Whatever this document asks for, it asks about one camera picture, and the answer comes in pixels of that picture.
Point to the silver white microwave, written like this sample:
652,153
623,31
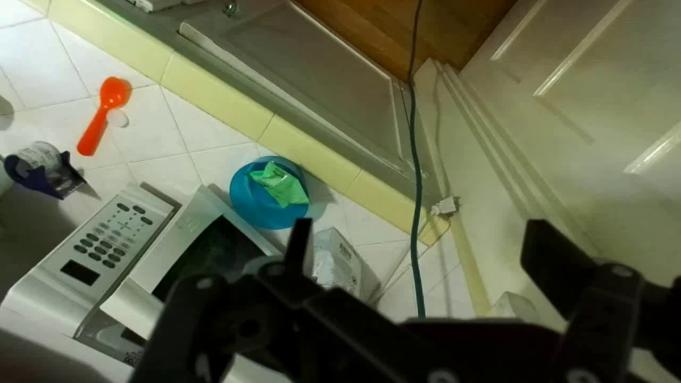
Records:
92,248

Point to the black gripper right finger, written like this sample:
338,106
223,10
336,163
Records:
603,312

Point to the grey lower cabinet panel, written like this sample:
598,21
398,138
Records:
310,86

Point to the blue plastic bowl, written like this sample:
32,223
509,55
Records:
247,203

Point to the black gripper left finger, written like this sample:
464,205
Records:
191,321

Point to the green crumpled item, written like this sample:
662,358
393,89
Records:
279,183

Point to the orange plastic spoon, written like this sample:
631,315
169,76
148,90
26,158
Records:
113,93

